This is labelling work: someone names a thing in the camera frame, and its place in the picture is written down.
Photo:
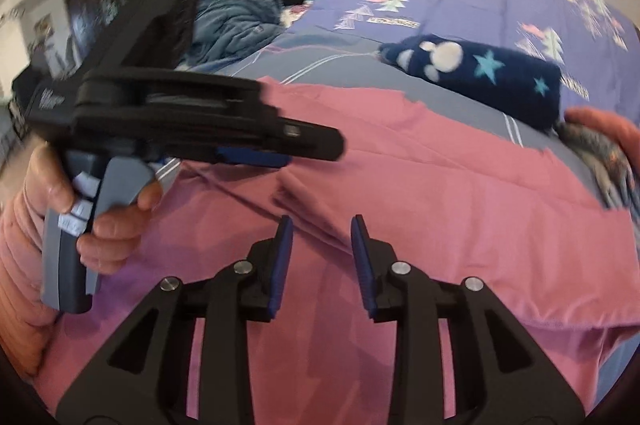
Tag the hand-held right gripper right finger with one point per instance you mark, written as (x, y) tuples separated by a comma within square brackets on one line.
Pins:
[(361, 270)]

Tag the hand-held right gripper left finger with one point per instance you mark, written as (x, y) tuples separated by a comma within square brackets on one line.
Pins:
[(282, 265)]

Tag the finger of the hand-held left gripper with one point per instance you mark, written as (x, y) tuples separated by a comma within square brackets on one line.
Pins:
[(315, 142), (255, 157)]

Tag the pink garment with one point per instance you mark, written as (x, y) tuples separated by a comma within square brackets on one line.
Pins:
[(450, 205)]

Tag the person's left forearm pink sleeve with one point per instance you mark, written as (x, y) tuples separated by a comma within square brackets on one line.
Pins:
[(25, 280)]

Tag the stack of folded clothes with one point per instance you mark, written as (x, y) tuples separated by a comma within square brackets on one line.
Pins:
[(607, 145)]

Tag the person's left hand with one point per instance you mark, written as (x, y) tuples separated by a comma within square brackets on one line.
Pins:
[(110, 240)]

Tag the blue crumpled blanket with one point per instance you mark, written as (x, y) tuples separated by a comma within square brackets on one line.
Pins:
[(230, 20)]

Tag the navy plush star garment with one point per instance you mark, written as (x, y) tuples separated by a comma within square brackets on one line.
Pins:
[(500, 75)]

